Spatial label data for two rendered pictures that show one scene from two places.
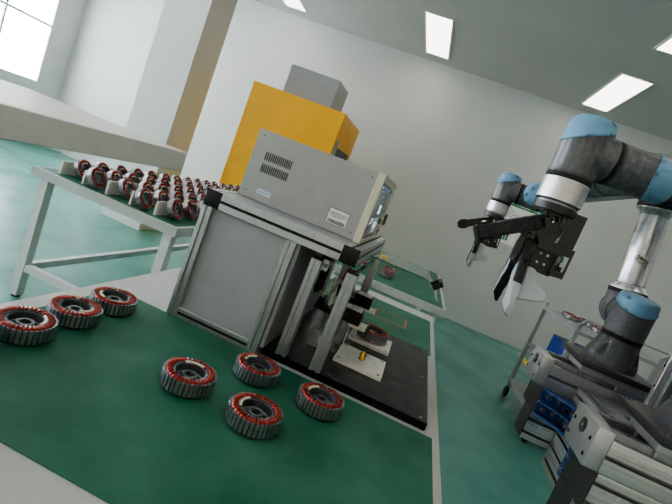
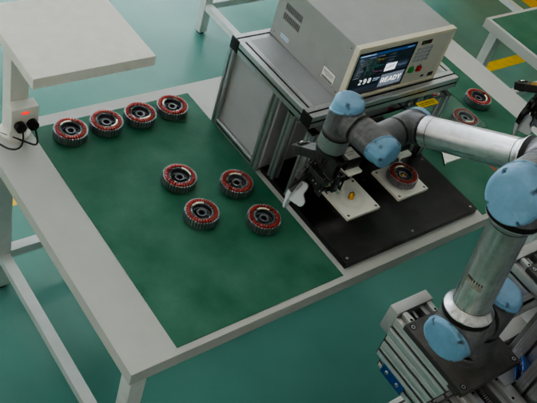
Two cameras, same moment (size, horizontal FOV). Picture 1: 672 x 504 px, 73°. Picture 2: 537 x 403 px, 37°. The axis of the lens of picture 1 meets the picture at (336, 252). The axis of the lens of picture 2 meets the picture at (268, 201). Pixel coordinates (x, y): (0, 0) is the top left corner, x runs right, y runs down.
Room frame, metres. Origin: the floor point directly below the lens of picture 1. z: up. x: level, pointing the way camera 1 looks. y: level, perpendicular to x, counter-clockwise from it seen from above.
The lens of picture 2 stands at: (-0.56, -1.04, 2.53)
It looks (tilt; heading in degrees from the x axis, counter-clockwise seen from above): 43 degrees down; 32
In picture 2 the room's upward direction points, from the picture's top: 19 degrees clockwise
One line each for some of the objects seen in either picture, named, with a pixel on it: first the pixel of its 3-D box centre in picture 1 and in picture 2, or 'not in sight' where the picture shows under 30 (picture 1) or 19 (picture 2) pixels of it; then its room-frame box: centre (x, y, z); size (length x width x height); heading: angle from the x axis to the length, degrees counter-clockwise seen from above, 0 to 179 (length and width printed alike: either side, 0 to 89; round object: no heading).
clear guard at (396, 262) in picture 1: (397, 270); (439, 120); (1.62, -0.23, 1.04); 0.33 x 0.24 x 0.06; 81
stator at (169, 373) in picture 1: (188, 376); (179, 178); (0.87, 0.19, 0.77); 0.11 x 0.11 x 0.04
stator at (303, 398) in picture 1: (320, 400); (263, 219); (0.99, -0.09, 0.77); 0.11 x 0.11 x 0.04
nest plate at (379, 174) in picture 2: (370, 339); (399, 181); (1.55, -0.23, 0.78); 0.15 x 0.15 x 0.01; 81
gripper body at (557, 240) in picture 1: (545, 239); (325, 167); (0.80, -0.33, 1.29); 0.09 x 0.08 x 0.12; 79
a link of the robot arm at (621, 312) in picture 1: (631, 315); not in sight; (1.40, -0.92, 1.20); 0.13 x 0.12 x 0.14; 161
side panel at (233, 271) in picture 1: (231, 278); (245, 108); (1.18, 0.24, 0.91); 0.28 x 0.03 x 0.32; 81
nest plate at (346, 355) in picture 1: (360, 361); (350, 199); (1.32, -0.19, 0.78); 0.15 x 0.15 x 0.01; 81
